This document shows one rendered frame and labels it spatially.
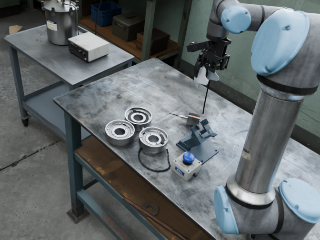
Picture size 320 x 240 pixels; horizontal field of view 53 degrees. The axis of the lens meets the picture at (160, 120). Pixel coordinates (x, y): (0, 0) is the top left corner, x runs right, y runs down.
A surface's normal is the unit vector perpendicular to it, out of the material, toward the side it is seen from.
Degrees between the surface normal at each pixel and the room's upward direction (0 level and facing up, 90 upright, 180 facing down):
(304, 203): 7
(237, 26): 86
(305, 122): 90
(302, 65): 86
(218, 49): 87
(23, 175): 0
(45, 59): 0
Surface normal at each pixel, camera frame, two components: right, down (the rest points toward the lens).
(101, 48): 0.77, 0.48
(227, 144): 0.13, -0.76
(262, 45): -0.96, -0.15
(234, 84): -0.69, 0.40
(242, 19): 0.10, 0.59
